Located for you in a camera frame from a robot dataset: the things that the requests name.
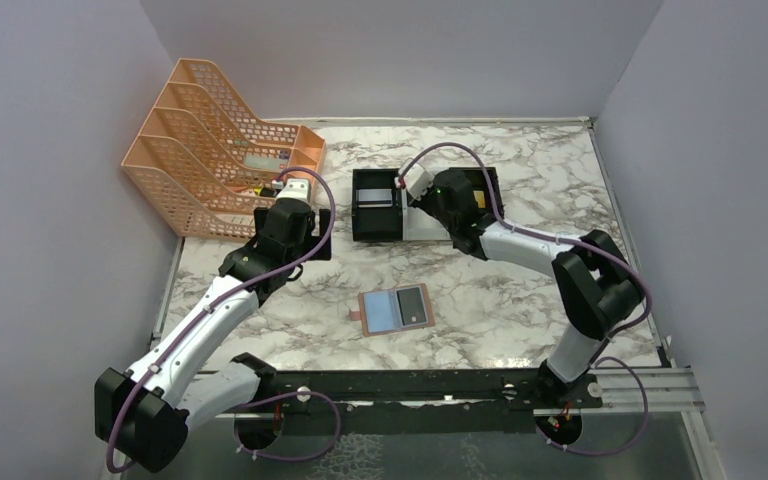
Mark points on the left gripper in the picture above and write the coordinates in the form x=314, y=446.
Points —
x=312, y=241

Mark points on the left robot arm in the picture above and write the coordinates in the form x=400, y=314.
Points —
x=146, y=413

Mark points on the left black bin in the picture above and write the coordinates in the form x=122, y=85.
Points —
x=376, y=224

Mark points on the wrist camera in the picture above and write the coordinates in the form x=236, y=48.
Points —
x=413, y=181
x=293, y=188

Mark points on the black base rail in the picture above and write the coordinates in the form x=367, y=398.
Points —
x=394, y=402

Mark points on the white middle bin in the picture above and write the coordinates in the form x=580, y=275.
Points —
x=418, y=226

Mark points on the gold card in bin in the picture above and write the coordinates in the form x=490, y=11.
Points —
x=480, y=199

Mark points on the orange plastic file organizer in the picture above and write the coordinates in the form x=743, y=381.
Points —
x=205, y=161

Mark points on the silver card in bin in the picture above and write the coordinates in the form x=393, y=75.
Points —
x=374, y=198

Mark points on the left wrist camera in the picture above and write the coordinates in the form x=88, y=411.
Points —
x=293, y=188

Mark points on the black bin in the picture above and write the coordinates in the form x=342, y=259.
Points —
x=376, y=224
x=477, y=181

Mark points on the right black bin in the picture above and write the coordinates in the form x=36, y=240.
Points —
x=477, y=181

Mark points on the tan leather card holder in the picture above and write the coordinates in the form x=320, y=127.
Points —
x=378, y=313

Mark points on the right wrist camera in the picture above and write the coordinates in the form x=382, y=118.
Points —
x=413, y=181

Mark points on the dark blue VIP card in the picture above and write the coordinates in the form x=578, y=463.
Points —
x=412, y=306

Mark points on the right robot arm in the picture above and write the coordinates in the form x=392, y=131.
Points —
x=596, y=289

